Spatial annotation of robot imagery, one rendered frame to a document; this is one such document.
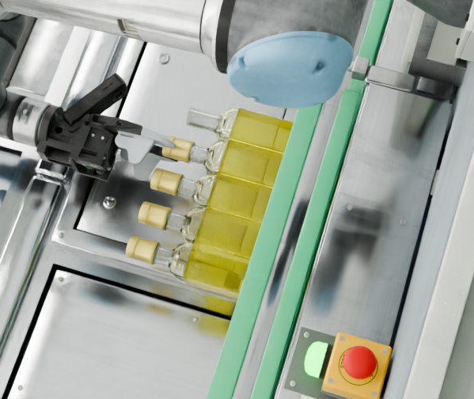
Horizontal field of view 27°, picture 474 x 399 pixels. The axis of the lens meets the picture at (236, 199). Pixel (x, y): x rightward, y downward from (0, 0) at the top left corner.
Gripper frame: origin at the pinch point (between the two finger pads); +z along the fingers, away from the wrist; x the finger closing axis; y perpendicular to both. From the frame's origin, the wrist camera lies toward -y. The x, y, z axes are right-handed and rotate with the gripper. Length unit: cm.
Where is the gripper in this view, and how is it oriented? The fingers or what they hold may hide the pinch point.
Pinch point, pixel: (170, 147)
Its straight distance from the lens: 156.7
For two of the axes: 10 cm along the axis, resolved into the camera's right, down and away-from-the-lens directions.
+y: -2.9, 9.1, -3.0
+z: 9.5, 2.7, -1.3
